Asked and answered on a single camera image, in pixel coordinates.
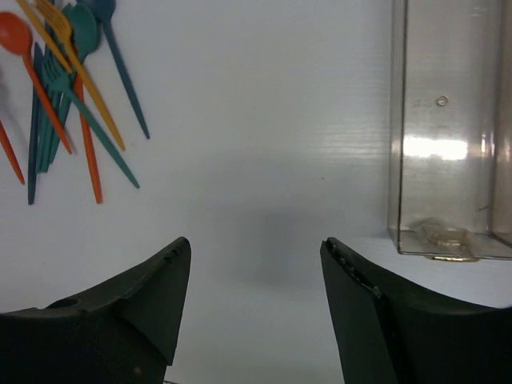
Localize clear container left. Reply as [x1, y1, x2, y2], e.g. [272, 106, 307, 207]
[387, 1, 511, 262]

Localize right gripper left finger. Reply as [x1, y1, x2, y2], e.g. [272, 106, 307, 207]
[1, 237, 191, 383]

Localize yellow spoon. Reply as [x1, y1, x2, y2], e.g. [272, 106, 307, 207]
[16, 0, 73, 73]

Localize dark blue knife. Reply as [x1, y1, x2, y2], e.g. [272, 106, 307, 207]
[26, 42, 45, 206]

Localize teal spoon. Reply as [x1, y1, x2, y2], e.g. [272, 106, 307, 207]
[49, 3, 98, 166]

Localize yellow fork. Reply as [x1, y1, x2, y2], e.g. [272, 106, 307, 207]
[33, 1, 125, 150]

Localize orange spoon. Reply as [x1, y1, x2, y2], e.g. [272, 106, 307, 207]
[1, 11, 72, 154]

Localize dark blue spoon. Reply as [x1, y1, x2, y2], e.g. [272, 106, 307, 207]
[82, 0, 150, 139]

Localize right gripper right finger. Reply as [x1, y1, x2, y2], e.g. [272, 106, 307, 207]
[320, 238, 511, 383]

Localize teal fork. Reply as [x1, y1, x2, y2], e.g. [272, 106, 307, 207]
[42, 58, 140, 189]

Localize orange fork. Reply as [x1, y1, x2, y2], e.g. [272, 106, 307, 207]
[0, 122, 25, 185]

